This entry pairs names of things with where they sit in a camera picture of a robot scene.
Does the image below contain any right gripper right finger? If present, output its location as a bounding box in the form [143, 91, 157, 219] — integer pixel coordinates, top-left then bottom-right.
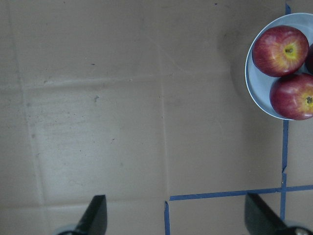
[245, 193, 313, 235]

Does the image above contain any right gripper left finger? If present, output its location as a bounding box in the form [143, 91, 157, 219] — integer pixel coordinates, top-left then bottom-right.
[57, 195, 108, 235]

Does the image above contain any red apple plate front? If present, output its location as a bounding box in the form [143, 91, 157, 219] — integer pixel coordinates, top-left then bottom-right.
[269, 73, 313, 120]

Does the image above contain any red apple plate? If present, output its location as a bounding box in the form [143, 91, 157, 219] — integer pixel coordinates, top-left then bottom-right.
[305, 44, 313, 74]
[252, 25, 309, 77]
[269, 73, 313, 120]

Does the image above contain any light blue plate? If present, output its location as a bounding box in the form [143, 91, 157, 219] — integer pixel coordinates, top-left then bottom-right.
[245, 13, 313, 120]

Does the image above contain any red apple plate back right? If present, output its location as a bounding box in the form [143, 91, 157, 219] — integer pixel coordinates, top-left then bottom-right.
[305, 44, 313, 74]

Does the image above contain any red apple plate back left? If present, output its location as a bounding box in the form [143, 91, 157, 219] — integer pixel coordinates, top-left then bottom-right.
[252, 25, 309, 77]

